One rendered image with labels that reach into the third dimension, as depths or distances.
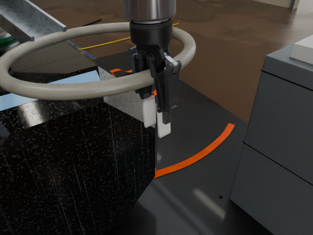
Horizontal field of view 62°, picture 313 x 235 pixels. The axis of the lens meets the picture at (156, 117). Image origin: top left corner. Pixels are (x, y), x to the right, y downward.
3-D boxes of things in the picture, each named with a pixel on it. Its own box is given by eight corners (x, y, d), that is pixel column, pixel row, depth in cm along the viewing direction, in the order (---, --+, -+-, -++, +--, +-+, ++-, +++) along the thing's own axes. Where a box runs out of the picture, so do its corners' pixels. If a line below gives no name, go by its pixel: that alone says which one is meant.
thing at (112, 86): (-40, 72, 65) (-46, 60, 64) (105, 24, 97) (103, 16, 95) (88, 134, 39) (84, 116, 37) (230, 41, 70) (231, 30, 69)
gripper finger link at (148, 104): (143, 100, 55) (141, 99, 56) (146, 128, 59) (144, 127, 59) (154, 96, 57) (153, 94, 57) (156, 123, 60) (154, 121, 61)
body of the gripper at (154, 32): (183, 17, 44) (182, 69, 49) (153, 11, 50) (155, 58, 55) (147, 26, 41) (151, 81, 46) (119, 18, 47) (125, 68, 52)
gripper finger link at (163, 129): (167, 103, 54) (170, 105, 53) (168, 131, 57) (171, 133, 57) (156, 108, 52) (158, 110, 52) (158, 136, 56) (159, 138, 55)
